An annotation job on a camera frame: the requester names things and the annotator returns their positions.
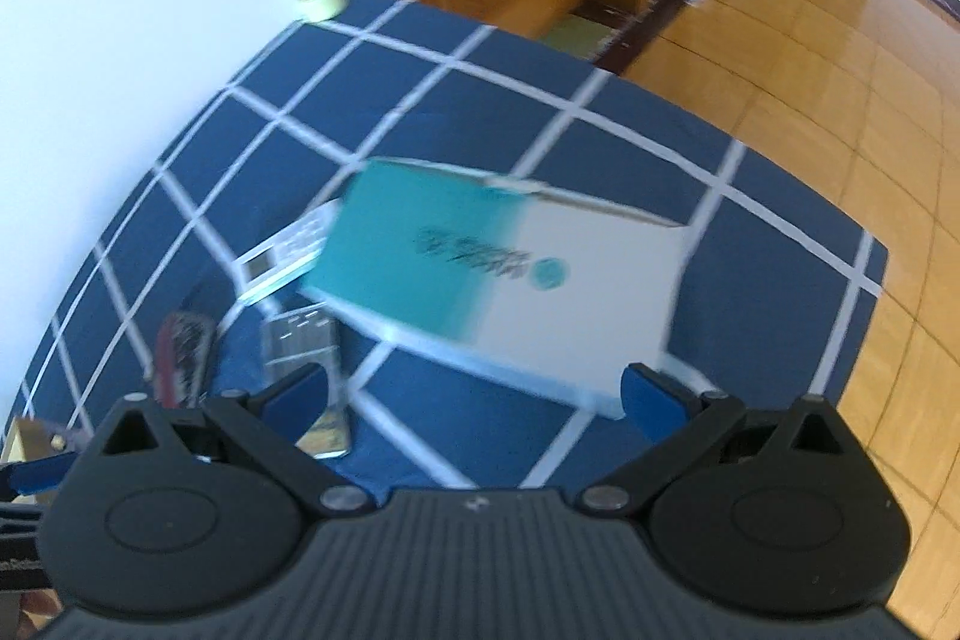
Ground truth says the blue checkered bedsheet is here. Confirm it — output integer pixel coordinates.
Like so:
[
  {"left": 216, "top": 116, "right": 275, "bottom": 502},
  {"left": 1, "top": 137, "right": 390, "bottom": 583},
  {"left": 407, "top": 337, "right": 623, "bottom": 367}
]
[{"left": 0, "top": 0, "right": 890, "bottom": 498}]

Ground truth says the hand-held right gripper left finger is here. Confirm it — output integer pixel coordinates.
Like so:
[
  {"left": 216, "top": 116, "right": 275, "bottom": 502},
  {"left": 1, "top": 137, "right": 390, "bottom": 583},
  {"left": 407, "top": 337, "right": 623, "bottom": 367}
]
[{"left": 71, "top": 364, "right": 376, "bottom": 522}]

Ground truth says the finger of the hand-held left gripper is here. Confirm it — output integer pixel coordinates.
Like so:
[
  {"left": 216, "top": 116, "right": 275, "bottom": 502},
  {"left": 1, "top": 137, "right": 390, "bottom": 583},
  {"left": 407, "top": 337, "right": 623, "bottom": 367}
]
[
  {"left": 0, "top": 497, "right": 52, "bottom": 582},
  {"left": 0, "top": 451, "right": 80, "bottom": 497}
]

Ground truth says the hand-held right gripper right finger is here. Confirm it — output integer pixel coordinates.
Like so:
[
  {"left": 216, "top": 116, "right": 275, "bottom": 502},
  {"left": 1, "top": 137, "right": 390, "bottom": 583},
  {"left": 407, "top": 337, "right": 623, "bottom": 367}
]
[{"left": 576, "top": 364, "right": 877, "bottom": 522}]

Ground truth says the cardboard box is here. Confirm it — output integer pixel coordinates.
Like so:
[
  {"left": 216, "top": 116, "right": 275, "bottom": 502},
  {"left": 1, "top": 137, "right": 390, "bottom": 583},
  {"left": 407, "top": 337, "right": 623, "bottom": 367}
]
[{"left": 0, "top": 415, "right": 95, "bottom": 461}]

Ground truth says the green doormat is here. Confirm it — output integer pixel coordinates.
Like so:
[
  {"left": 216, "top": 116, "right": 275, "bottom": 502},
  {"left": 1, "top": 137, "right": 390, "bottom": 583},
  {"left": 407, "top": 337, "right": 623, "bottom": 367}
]
[{"left": 540, "top": 14, "right": 623, "bottom": 64}]

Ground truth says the teal white mask box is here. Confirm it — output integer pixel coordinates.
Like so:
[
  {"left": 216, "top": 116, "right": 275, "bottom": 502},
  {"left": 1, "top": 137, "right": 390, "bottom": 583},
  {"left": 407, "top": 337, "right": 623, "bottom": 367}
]
[{"left": 298, "top": 157, "right": 695, "bottom": 422}]

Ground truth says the small white remote with screen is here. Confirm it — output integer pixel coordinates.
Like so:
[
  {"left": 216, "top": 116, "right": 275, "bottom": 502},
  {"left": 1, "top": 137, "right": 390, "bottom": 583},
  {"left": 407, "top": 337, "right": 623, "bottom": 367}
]
[{"left": 236, "top": 197, "right": 346, "bottom": 305}]

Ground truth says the clear plastic tool case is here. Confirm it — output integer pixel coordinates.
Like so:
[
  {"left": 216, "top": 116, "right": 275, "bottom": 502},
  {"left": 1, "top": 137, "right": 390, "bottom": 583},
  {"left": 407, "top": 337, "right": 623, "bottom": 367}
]
[{"left": 259, "top": 306, "right": 355, "bottom": 459}]

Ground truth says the black red worn case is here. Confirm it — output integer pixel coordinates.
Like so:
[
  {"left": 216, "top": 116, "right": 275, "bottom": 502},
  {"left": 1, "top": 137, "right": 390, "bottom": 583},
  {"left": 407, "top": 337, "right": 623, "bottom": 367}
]
[{"left": 150, "top": 308, "right": 222, "bottom": 412}]

